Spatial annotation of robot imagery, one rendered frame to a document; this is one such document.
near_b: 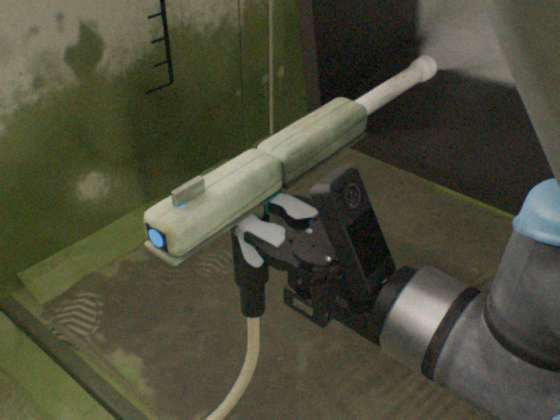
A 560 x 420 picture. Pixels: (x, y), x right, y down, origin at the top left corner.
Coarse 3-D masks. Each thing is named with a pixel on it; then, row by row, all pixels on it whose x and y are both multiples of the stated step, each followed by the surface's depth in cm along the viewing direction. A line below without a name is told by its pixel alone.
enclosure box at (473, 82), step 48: (336, 0) 80; (384, 0) 89; (336, 48) 84; (384, 48) 95; (336, 96) 90; (432, 96) 90; (480, 96) 89; (384, 144) 84; (432, 144) 83; (480, 144) 81; (528, 144) 80; (480, 192) 73; (528, 192) 74
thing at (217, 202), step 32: (416, 64) 81; (384, 96) 75; (288, 128) 66; (320, 128) 66; (352, 128) 69; (256, 160) 61; (288, 160) 62; (320, 160) 67; (192, 192) 55; (224, 192) 57; (256, 192) 60; (160, 224) 54; (192, 224) 54; (224, 224) 58; (160, 256) 56; (256, 288) 69
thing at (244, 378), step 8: (248, 320) 74; (256, 320) 74; (248, 328) 75; (256, 328) 75; (248, 336) 76; (256, 336) 76; (248, 344) 77; (256, 344) 76; (248, 352) 78; (256, 352) 77; (248, 360) 78; (256, 360) 79; (248, 368) 79; (240, 376) 81; (248, 376) 80; (240, 384) 81; (232, 392) 82; (240, 392) 82; (232, 400) 83; (224, 408) 84; (208, 416) 86; (216, 416) 85; (224, 416) 85
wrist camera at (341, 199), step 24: (312, 192) 53; (336, 192) 51; (360, 192) 53; (336, 216) 52; (360, 216) 54; (336, 240) 53; (360, 240) 53; (384, 240) 56; (360, 264) 53; (384, 264) 56; (360, 288) 55
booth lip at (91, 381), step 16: (0, 304) 119; (16, 304) 119; (16, 320) 116; (32, 320) 115; (32, 336) 113; (48, 336) 112; (48, 352) 111; (64, 352) 109; (64, 368) 109; (80, 368) 106; (80, 384) 106; (96, 384) 103; (96, 400) 104; (112, 400) 101; (128, 416) 98; (144, 416) 98
